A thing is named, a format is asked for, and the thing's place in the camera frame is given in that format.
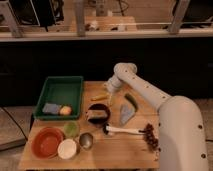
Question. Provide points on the grey blue cloth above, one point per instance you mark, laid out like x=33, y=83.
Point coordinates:
x=126, y=113

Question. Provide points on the steel metal cup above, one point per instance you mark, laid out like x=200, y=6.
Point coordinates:
x=86, y=141

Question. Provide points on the yellow banana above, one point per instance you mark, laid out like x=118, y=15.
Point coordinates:
x=99, y=97

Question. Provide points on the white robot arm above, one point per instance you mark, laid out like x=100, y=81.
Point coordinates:
x=181, y=132

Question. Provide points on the orange yellow fruit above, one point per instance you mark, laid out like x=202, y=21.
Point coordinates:
x=65, y=110

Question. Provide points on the green plastic tray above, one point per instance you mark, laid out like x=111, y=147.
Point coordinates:
x=60, y=90

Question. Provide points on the brown bread slice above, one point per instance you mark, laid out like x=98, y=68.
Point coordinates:
x=97, y=114

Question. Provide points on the red plastic bowl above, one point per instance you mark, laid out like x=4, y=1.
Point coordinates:
x=45, y=143

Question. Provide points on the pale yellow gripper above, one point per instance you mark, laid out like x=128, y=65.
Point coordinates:
x=109, y=99

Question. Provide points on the dark red grapes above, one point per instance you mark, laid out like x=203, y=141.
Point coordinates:
x=150, y=138

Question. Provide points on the green plastic cup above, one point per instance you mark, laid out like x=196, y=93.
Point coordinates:
x=71, y=129

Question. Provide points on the black bowl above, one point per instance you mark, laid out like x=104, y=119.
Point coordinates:
x=98, y=106

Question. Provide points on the white bowl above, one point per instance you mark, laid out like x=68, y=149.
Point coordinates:
x=67, y=149

